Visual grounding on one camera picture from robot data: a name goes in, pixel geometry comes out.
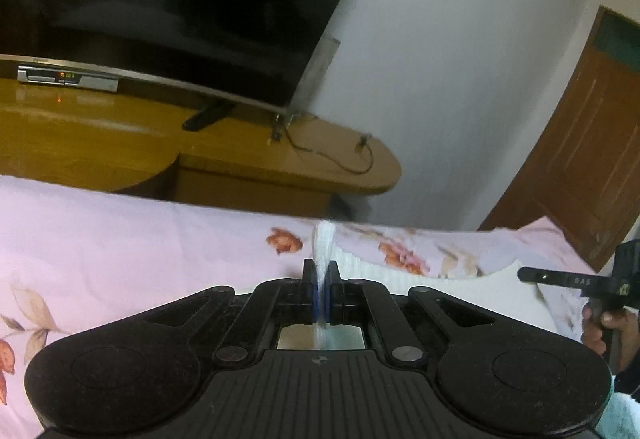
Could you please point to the white knit sweater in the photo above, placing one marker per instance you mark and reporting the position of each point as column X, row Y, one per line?
column 475, row 294

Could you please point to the pink floral bedsheet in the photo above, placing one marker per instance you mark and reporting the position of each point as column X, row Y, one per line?
column 125, row 239

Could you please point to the wooden television cabinet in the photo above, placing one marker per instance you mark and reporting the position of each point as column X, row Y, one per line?
column 100, row 129

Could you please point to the silver set-top box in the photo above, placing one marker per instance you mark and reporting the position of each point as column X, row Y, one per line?
column 70, row 78

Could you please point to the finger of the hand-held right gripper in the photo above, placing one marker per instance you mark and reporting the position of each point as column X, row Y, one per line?
column 560, row 278

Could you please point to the black television foot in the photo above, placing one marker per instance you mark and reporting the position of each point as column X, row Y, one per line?
column 207, row 116

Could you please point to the light teal cloth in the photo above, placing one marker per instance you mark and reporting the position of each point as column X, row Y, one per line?
column 622, row 419

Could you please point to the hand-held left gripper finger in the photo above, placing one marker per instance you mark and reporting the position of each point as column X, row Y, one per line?
column 316, row 291
column 328, row 291

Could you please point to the person's right hand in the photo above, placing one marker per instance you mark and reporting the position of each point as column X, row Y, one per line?
column 593, row 334

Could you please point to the brown wooden door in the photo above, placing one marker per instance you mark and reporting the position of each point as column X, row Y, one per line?
column 590, row 159

